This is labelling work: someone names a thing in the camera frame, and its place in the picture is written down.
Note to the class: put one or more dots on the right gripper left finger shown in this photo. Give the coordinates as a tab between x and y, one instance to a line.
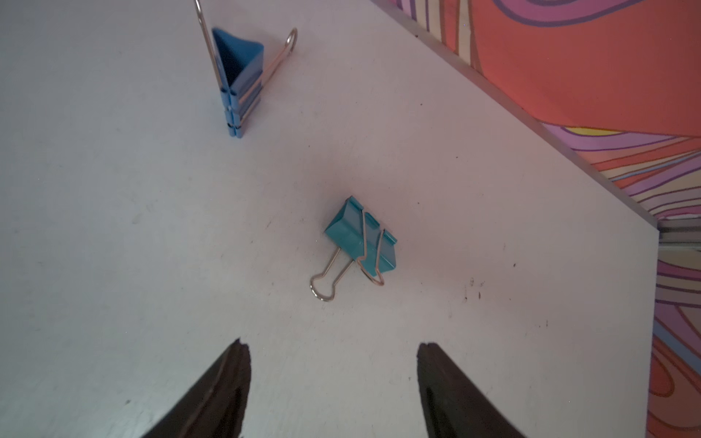
215	405

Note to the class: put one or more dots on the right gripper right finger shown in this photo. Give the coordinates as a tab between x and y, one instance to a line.
453	406

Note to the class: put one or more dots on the teal binder clip right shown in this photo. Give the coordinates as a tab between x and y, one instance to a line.
368	244

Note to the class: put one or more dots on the blue binder clip far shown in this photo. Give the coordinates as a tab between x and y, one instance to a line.
240	71

